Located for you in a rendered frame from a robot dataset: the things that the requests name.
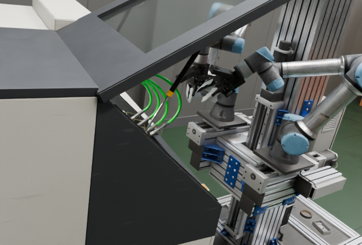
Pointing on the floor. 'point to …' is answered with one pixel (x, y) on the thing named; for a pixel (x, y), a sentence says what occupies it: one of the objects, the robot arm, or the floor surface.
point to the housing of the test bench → (43, 134)
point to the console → (57, 9)
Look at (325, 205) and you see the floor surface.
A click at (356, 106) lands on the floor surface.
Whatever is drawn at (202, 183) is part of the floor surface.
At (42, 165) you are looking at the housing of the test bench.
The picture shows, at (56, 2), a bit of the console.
